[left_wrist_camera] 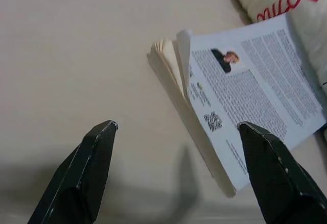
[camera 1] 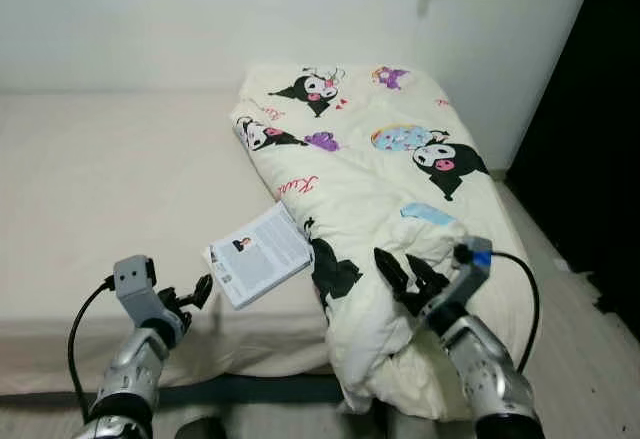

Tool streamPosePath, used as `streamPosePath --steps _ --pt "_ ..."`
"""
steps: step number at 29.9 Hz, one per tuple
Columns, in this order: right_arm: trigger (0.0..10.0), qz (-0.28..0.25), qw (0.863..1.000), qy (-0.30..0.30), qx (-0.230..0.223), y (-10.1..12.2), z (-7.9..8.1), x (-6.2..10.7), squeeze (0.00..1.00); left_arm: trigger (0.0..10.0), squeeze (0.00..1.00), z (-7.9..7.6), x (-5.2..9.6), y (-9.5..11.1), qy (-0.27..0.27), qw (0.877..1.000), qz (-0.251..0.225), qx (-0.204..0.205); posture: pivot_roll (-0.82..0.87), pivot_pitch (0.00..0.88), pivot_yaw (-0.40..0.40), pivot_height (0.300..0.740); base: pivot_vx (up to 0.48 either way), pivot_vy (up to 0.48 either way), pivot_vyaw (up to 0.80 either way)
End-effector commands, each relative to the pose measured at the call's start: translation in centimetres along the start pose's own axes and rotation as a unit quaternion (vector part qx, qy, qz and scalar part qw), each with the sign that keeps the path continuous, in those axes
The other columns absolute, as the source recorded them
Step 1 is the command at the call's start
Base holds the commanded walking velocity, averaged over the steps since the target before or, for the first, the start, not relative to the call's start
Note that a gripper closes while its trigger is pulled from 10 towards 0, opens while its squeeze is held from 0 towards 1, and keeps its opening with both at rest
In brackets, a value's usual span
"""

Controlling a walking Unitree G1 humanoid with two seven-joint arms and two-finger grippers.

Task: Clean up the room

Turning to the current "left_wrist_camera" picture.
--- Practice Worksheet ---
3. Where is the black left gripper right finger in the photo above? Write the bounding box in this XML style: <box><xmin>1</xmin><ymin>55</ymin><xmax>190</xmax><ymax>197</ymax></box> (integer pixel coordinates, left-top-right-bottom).
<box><xmin>237</xmin><ymin>121</ymin><xmax>327</xmax><ymax>224</ymax></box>

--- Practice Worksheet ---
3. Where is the cream sheeted bed mattress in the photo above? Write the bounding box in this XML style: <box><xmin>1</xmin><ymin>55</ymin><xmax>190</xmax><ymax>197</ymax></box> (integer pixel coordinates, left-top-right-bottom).
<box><xmin>0</xmin><ymin>0</ymin><xmax>327</xmax><ymax>224</ymax></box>

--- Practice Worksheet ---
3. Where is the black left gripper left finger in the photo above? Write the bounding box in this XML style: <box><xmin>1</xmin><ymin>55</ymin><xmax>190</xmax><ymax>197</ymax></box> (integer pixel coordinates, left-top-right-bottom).
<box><xmin>26</xmin><ymin>119</ymin><xmax>119</xmax><ymax>224</ymax></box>

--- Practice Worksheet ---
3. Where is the white paperback book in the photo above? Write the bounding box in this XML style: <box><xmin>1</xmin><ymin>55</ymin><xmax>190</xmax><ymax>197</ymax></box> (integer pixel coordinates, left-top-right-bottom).
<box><xmin>147</xmin><ymin>12</ymin><xmax>327</xmax><ymax>199</ymax></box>

